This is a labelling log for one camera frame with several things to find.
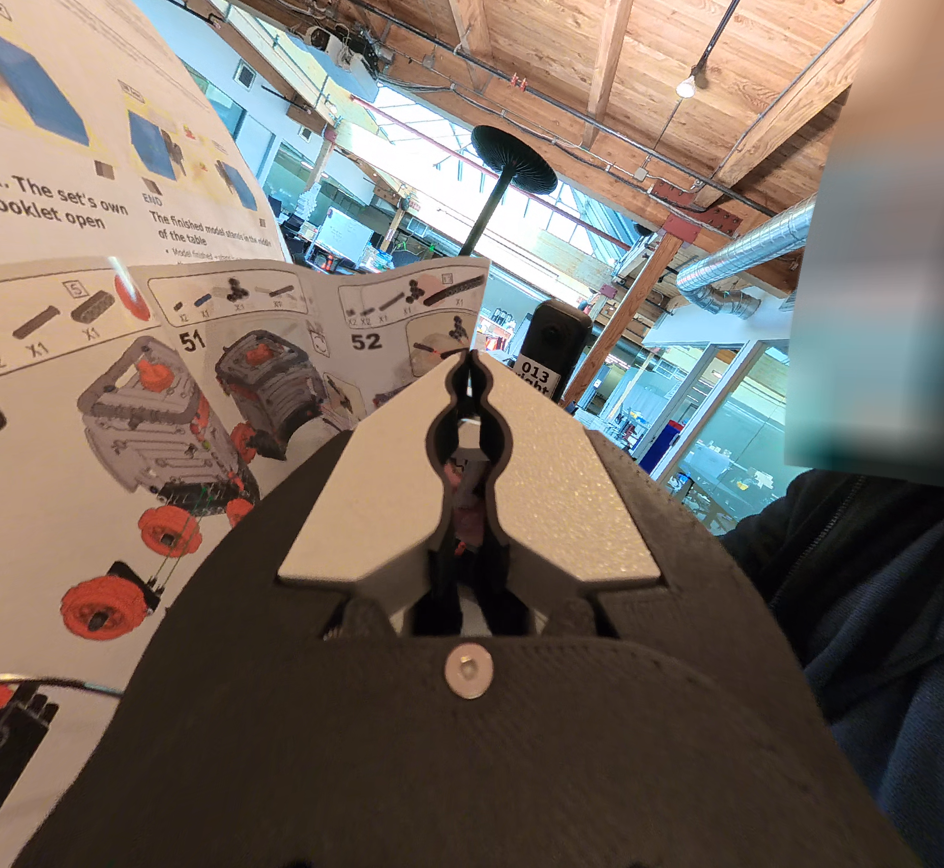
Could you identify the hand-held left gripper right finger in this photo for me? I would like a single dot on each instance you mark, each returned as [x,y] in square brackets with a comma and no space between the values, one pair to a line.
[575,506]

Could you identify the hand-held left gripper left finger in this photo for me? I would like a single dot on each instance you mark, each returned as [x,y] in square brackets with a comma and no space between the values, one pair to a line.
[369,506]

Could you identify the instruction booklet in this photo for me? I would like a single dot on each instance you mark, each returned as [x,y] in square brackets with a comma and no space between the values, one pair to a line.
[74,440]

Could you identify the black disc on pole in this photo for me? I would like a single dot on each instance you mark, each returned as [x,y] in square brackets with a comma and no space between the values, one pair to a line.
[516,160]

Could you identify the hanging ceiling bulb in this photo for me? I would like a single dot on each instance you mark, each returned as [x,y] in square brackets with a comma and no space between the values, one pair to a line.
[687,87]

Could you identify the white ceiling device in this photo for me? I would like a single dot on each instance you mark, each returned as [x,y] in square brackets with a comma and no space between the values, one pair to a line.
[328,42]

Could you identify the large white instruction sheet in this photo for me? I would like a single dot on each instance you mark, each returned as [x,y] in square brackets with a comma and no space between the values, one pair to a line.
[74,145]

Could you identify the silver ventilation duct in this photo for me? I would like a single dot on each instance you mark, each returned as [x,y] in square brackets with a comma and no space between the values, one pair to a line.
[745,248]

